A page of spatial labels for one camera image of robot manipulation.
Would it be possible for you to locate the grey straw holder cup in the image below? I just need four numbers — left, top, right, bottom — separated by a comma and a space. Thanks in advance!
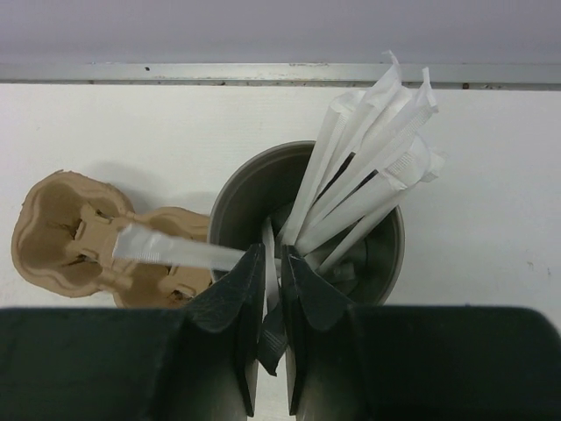
208, 140, 405, 304

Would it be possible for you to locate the brown cardboard cup carrier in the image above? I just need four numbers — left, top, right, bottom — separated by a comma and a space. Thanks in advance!
11, 171, 212, 309

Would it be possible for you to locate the rear aluminium table rail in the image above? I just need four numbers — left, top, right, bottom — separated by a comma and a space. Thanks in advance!
1, 63, 560, 91

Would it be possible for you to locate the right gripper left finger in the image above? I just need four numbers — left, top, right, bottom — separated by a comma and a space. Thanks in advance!
1, 244, 266, 420

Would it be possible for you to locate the white straw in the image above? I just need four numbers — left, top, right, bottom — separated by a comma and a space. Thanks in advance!
295, 105, 444, 254
280, 94, 386, 252
302, 48, 439, 229
316, 137, 445, 275
111, 221, 286, 378

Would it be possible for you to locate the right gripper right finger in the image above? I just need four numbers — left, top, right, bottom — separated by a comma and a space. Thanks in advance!
281, 246, 560, 420

